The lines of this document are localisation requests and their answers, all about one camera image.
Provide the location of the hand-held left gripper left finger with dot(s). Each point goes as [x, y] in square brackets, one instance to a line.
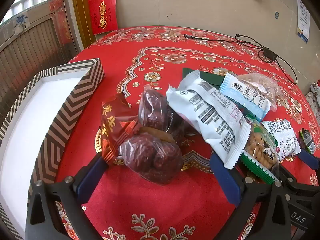
[92, 175]

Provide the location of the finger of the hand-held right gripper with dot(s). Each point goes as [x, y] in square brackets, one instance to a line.
[308, 158]
[300, 191]

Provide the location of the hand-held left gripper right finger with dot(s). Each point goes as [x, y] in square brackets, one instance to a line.
[225, 182]

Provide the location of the white strawberry snack packet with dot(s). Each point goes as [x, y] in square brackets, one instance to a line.
[285, 135]

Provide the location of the green clear cookie packet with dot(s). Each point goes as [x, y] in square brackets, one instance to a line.
[260, 150]

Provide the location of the red candy packet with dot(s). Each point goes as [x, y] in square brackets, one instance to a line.
[112, 120]

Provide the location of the clear packet of red dates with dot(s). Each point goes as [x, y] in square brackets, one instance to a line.
[152, 155]

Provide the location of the long pale blue snack packet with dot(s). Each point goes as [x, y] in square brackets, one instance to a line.
[212, 115]

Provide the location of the light blue nut packet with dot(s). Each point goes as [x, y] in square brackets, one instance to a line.
[250, 97]

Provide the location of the striped cardboard box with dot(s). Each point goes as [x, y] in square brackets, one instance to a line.
[82, 90]

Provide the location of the dark green snack packet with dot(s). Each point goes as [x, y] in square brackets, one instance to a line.
[212, 78]

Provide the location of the small green snack packet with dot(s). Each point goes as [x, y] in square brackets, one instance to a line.
[307, 140]

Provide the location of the red floral tablecloth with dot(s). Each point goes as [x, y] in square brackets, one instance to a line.
[175, 205]

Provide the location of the brown panelled door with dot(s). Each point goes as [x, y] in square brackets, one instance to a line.
[25, 55]

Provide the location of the red door couplet strip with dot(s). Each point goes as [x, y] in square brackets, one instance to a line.
[61, 17]

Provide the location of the blue flower sticker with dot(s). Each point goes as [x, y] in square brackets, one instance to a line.
[21, 22]

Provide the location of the wall calendar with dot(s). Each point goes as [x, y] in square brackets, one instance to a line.
[303, 20]

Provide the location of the red gold wall poster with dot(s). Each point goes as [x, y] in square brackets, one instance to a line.
[102, 12]

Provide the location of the golden wooden door frame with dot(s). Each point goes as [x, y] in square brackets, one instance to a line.
[80, 12]

